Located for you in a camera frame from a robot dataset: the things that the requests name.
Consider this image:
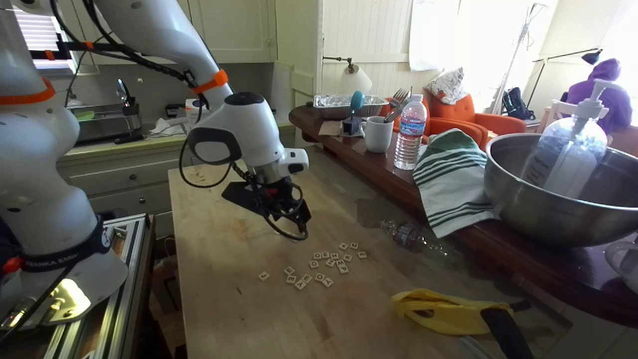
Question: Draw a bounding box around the brown paper sheet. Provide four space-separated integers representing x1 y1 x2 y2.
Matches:
316 117 346 139

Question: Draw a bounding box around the white window blind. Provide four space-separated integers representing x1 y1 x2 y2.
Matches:
13 5 75 73

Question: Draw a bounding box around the black horizontal rod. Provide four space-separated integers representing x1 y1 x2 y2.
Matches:
27 35 155 65

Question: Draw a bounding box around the black faucet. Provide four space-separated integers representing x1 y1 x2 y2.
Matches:
111 77 145 145

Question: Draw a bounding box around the metal spoon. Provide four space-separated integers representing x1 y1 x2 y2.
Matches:
384 87 410 125

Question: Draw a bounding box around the crumpled clear plastic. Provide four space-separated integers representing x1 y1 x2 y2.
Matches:
376 217 454 256

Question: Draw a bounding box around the orange cushion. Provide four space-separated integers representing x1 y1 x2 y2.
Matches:
376 87 528 151

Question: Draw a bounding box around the black bag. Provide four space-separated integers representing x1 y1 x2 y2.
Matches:
500 85 536 121

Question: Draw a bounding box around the cream drawer cabinet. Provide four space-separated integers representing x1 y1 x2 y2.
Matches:
57 127 297 221

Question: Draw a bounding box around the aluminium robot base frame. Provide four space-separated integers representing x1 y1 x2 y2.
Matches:
0 211 155 359

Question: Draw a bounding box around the teal round scoop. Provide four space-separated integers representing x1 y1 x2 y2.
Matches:
348 87 366 121

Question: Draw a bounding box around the white wall cabinet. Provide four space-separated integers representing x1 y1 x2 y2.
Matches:
185 0 279 65

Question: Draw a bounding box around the grey metal rack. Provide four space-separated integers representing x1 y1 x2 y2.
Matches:
65 101 145 145

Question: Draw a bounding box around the clear plastic water bottle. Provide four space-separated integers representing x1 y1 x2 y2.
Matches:
392 91 428 171

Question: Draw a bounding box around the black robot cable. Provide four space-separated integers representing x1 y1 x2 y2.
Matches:
45 0 312 242

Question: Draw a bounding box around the large foil tray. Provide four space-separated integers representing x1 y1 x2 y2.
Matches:
311 91 386 109

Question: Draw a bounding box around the white crumpled cloth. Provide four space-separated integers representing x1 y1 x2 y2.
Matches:
149 115 195 137

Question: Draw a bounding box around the green striped white towel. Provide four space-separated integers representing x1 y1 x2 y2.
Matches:
410 127 500 238

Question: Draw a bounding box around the large steel mixing bowl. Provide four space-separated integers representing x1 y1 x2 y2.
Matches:
482 131 638 248

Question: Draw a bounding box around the purple plush toy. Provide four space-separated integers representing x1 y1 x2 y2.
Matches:
564 55 633 135

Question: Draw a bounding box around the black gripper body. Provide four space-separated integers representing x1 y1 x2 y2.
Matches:
219 177 299 217

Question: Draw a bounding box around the thin floor lamp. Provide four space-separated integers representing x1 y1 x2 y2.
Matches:
524 45 604 111

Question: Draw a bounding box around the orange velcro strap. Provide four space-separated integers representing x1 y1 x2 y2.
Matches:
0 75 57 107
191 67 231 95

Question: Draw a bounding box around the white patterned cloth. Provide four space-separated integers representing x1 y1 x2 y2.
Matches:
424 65 466 107

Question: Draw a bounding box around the black block stand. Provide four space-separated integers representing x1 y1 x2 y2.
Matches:
340 115 366 137

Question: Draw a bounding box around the white globe table lamp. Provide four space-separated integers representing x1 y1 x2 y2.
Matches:
322 53 374 97

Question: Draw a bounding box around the dark wooden side table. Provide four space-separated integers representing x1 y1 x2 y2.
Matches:
287 101 638 330

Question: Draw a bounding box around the white ceramic mug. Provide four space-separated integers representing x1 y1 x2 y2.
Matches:
360 113 394 155

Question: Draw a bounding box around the white pump bottle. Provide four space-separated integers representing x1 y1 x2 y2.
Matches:
520 77 620 199

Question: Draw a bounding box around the black tool handle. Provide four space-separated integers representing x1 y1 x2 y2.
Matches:
478 304 536 359

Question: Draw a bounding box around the white plastic object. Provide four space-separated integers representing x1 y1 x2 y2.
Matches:
604 236 638 294

